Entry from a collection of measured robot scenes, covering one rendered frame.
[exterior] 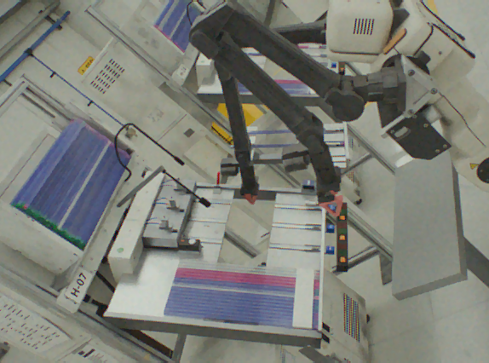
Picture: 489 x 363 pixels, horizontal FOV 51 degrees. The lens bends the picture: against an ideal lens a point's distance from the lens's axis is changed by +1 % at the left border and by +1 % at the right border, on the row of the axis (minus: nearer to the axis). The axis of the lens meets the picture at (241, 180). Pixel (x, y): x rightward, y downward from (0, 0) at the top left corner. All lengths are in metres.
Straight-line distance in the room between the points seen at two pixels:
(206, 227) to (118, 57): 1.22
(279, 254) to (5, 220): 0.93
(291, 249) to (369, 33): 0.89
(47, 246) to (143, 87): 1.36
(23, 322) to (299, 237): 1.02
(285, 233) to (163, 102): 1.26
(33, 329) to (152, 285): 0.44
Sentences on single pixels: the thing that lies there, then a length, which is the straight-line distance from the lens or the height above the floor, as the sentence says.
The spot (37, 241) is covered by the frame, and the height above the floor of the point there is 1.53.
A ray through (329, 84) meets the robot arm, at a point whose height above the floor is 1.30.
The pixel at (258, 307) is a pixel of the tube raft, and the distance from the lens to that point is 1.75.
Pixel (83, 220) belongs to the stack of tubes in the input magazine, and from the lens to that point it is 1.86.
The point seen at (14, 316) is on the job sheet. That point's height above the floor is 1.42.
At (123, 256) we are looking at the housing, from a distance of 1.86.
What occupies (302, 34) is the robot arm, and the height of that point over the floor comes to 1.32.
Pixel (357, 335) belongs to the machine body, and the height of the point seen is 0.14.
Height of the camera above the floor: 1.76
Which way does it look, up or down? 21 degrees down
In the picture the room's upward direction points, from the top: 51 degrees counter-clockwise
